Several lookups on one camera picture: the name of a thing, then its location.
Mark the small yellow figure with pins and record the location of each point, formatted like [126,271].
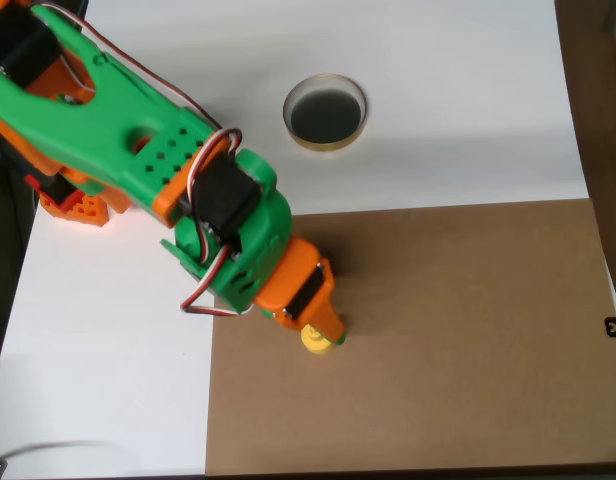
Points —
[315,345]

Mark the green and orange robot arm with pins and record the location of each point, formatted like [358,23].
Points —
[98,125]

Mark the round shallow metal bowl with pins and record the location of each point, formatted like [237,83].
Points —
[324,115]

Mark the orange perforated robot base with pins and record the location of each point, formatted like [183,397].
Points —
[83,207]

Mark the brown fibreboard panel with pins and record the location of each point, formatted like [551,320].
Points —
[438,345]

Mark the white sheet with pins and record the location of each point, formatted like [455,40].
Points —
[388,165]

